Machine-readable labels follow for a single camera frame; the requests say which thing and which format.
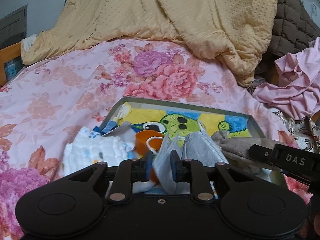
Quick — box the white patterned cloth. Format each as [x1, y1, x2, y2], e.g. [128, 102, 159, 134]
[21, 34, 38, 53]

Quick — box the brown quilted blanket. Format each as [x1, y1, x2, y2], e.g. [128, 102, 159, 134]
[255, 0, 320, 74]

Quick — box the grey face mask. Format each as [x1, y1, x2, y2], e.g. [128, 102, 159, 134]
[152, 127, 228, 195]

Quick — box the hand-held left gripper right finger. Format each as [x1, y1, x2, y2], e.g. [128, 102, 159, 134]
[170, 150, 263, 203]

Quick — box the orange and white packet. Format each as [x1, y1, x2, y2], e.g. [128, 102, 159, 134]
[135, 130, 165, 183]

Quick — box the grey shallow tray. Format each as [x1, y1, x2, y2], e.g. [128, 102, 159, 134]
[99, 96, 287, 188]

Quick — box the white printed gauze towel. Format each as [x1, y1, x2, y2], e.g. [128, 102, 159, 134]
[62, 126, 137, 178]

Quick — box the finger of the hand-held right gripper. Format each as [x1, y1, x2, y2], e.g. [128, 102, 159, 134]
[249, 144, 275, 165]

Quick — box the pink crumpled cloth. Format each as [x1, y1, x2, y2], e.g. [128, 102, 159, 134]
[252, 37, 320, 121]

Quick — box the pink floral bedsheet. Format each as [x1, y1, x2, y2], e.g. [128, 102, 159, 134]
[0, 39, 320, 240]

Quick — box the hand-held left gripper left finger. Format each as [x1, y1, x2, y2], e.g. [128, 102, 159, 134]
[60, 150, 153, 204]

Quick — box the yellow dotted quilt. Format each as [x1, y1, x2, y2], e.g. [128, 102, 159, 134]
[21, 0, 278, 88]

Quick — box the colourful cartoon towel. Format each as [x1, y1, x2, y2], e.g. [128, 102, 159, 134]
[114, 104, 252, 151]

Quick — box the small grey cloth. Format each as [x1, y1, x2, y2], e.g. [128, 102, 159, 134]
[104, 121, 132, 137]

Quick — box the beige grey sock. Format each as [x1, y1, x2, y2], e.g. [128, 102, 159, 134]
[212, 130, 275, 168]

